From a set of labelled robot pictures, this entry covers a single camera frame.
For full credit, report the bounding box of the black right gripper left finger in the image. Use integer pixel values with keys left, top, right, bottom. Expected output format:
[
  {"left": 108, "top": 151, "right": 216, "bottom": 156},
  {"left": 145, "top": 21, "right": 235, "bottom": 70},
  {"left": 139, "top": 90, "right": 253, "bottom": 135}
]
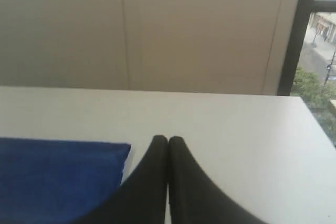
[{"left": 74, "top": 135, "right": 168, "bottom": 223}]

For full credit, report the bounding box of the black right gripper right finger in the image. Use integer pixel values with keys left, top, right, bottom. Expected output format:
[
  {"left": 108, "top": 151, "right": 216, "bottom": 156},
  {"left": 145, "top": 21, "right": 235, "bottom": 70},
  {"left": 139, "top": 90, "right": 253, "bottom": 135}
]
[{"left": 168, "top": 136, "right": 264, "bottom": 223}]

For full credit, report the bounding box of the blue towel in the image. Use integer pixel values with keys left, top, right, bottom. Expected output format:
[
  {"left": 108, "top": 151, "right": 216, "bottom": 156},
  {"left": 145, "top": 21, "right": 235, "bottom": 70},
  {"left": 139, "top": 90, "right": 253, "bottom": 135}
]
[{"left": 1, "top": 138, "right": 131, "bottom": 223}]

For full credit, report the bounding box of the dark window frame post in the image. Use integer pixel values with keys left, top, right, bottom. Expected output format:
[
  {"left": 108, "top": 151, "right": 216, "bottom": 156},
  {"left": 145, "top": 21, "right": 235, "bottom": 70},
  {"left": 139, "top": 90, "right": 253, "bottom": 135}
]
[{"left": 277, "top": 0, "right": 336, "bottom": 96}]

